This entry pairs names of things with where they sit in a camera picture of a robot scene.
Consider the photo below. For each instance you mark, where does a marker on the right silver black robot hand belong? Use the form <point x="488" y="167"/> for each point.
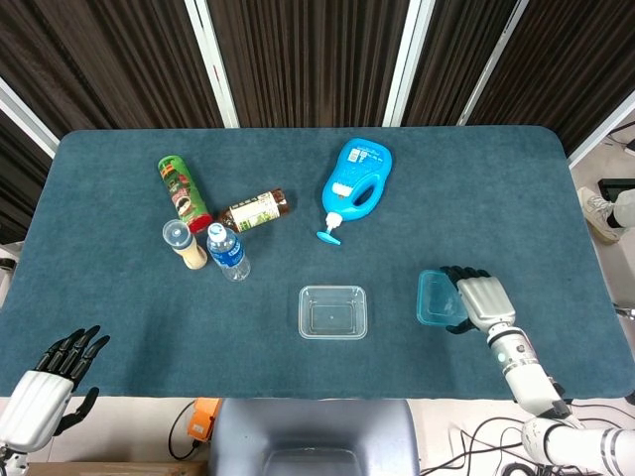
<point x="488" y="300"/>

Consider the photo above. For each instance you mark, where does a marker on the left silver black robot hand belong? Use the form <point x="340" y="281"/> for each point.
<point x="35" y="406"/>

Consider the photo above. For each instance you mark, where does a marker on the translucent blue container lid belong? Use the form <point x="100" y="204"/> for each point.
<point x="436" y="297"/>

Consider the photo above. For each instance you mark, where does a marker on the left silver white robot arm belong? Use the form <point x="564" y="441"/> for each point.
<point x="7" y="462"/>

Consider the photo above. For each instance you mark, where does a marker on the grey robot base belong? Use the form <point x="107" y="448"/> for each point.
<point x="312" y="436"/>

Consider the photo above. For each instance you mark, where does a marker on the clear plastic food container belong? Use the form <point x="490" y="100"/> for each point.
<point x="332" y="313"/>

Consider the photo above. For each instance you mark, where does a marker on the orange device box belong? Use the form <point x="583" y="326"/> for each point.
<point x="203" y="419"/>

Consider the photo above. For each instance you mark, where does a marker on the black plastic tray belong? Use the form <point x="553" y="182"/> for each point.
<point x="615" y="187"/>

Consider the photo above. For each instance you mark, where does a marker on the teal table cloth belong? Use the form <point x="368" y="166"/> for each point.
<point x="124" y="307"/>

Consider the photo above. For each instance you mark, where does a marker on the beige sneaker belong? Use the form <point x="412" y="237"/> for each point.
<point x="597" y="213"/>

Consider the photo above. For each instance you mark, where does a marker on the blue detergent pump bottle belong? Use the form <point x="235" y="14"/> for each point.
<point x="354" y="183"/>

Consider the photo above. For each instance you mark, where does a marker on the seasoning shaker with clear cap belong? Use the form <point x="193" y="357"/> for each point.
<point x="191" y="250"/>

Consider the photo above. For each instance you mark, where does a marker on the clear bottle with blue label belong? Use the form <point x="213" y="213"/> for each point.
<point x="228" y="253"/>

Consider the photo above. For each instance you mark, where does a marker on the brown tea bottle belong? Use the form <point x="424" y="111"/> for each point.
<point x="255" y="210"/>

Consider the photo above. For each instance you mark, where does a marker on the white partition frame post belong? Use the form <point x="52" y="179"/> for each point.
<point x="213" y="64"/>
<point x="25" y="119"/>
<point x="408" y="64"/>
<point x="602" y="129"/>
<point x="491" y="64"/>

